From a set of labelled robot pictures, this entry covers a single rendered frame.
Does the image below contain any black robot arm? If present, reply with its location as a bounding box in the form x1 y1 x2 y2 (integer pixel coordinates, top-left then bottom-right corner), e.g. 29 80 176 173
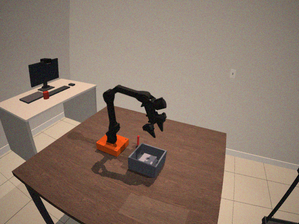
103 84 167 144

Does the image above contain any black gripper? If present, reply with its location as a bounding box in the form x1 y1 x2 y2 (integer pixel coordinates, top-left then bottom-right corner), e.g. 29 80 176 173
142 111 163 138

